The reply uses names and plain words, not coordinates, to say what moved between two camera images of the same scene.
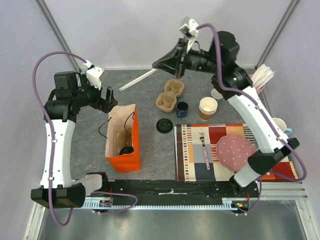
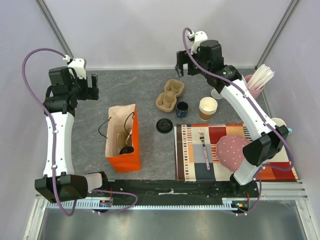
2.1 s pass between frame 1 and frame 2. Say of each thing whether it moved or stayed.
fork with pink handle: stayed
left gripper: moved
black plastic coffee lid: stayed
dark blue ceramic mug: stayed
